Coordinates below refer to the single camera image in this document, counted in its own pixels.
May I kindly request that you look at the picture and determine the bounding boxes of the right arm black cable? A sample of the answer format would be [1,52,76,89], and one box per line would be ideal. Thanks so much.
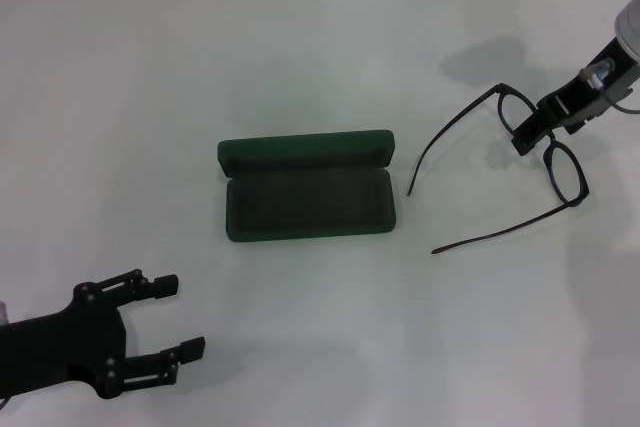
[579,57,640,114]

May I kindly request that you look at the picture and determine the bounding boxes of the black glasses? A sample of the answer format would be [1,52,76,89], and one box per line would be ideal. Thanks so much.
[406,82,590,256]

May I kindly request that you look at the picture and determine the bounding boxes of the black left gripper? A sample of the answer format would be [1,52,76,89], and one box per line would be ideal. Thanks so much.
[0,269,207,401]

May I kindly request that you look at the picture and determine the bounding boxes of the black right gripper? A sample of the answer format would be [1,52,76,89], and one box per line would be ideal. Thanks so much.
[510,36,640,157]

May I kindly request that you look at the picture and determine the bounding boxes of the green glasses case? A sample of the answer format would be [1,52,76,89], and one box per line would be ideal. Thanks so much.
[216,129,398,244]

